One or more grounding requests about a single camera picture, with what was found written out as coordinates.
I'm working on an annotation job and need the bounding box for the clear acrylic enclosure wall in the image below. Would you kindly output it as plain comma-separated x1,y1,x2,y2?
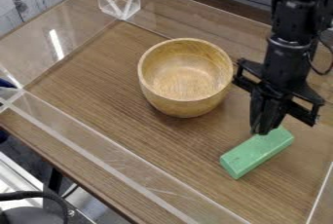
0,0,333,224

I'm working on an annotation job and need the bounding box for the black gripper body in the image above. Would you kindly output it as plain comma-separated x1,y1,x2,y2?
232,35,323,126

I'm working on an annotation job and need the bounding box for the black cable loop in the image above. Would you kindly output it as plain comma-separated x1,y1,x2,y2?
0,190,70,224

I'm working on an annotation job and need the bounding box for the green rectangular block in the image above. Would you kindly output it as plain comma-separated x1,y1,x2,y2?
219,127,294,179

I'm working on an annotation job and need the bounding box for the black table leg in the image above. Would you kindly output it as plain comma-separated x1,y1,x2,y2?
48,168,64,194

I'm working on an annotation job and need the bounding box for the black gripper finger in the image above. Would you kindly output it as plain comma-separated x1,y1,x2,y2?
259,98,286,135
250,88,264,134

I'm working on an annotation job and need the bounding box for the wooden brown bowl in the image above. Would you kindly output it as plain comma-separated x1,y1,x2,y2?
137,38,232,118

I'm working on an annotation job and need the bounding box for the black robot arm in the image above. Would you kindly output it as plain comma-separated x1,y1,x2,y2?
232,0,333,135

